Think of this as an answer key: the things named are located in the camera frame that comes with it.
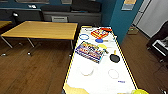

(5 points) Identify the yellow air hockey table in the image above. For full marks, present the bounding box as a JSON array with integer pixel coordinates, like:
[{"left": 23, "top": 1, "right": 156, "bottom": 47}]
[{"left": 62, "top": 25, "right": 141, "bottom": 94}]

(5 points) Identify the glass wall window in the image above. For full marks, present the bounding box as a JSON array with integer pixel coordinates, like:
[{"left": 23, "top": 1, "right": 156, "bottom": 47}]
[{"left": 14, "top": 0, "right": 44, "bottom": 4}]

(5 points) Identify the yellow air hockey puck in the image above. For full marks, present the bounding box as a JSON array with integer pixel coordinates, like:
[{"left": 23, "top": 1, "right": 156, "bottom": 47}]
[{"left": 130, "top": 88, "right": 150, "bottom": 94}]

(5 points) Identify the white wall outlet strip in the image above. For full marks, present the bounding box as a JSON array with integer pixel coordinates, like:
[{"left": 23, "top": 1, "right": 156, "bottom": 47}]
[{"left": 28, "top": 4, "right": 37, "bottom": 9}]

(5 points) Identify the colourful game box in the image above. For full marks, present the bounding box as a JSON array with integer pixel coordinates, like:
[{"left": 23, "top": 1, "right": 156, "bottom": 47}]
[{"left": 74, "top": 41, "right": 105, "bottom": 64}]

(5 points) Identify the long yellow wooden table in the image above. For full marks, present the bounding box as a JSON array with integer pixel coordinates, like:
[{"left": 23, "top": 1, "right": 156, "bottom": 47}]
[
  {"left": 0, "top": 20, "right": 79, "bottom": 58},
  {"left": 0, "top": 20, "right": 13, "bottom": 30}
]

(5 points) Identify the yellow framed wall notice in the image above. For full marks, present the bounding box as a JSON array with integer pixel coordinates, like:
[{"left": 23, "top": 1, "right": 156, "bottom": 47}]
[{"left": 121, "top": 0, "right": 138, "bottom": 12}]

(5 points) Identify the brown cardboard box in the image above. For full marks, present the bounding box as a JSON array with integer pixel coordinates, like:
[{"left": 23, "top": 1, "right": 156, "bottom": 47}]
[{"left": 127, "top": 25, "right": 140, "bottom": 36}]

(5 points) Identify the black air hockey striker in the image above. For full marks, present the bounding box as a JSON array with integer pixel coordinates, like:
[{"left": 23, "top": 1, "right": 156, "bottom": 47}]
[{"left": 109, "top": 49, "right": 121, "bottom": 64}]

